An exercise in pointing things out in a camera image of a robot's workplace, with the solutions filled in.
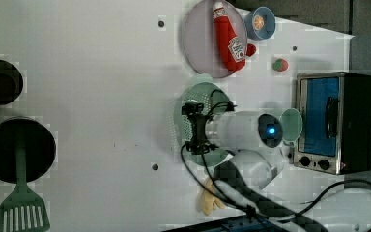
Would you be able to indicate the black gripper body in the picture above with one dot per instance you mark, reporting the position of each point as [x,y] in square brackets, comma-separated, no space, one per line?
[199,143]

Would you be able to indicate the green oval strainer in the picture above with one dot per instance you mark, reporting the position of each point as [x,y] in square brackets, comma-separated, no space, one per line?
[216,102]

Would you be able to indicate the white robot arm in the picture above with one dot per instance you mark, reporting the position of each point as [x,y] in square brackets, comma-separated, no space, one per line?
[238,151]

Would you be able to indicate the peeled banana toy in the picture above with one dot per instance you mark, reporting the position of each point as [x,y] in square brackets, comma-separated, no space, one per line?
[209,202]

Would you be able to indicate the green mug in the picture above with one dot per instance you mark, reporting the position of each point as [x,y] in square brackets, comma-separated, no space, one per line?
[291,122]

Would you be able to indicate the red ketchup bottle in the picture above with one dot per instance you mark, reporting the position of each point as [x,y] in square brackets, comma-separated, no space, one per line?
[231,52]

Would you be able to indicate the large red strawberry toy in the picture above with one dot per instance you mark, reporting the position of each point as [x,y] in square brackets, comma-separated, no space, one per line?
[280,65]

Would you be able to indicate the orange slice toy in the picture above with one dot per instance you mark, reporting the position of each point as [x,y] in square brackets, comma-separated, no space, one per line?
[258,22]

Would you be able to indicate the blue bowl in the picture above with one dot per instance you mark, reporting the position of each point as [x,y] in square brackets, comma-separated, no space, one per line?
[269,28]

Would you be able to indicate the black toaster oven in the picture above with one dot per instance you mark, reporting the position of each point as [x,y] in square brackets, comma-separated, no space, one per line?
[336,122]

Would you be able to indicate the green spatula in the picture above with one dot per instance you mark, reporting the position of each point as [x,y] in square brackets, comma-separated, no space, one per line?
[23,210]

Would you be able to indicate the black round pan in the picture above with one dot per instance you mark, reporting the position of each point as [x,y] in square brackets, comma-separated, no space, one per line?
[40,148]

